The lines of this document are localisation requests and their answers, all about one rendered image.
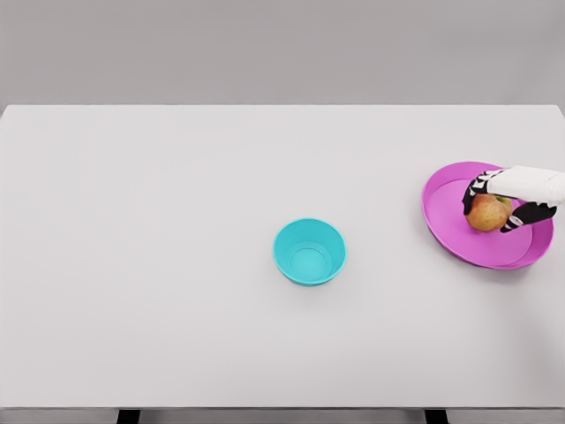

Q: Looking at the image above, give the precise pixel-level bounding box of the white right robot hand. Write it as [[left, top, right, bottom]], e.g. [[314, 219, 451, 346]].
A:
[[462, 165, 565, 234]]

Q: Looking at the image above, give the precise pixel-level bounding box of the red yellow apple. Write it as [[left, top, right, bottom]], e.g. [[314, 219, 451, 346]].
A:
[[466, 193, 514, 233]]

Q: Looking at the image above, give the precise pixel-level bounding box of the pink plate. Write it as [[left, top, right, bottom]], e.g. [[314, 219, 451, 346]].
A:
[[420, 161, 555, 270]]

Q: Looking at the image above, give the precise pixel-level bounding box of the blue bowl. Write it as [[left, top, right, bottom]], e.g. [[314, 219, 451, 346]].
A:
[[272, 216, 349, 288]]

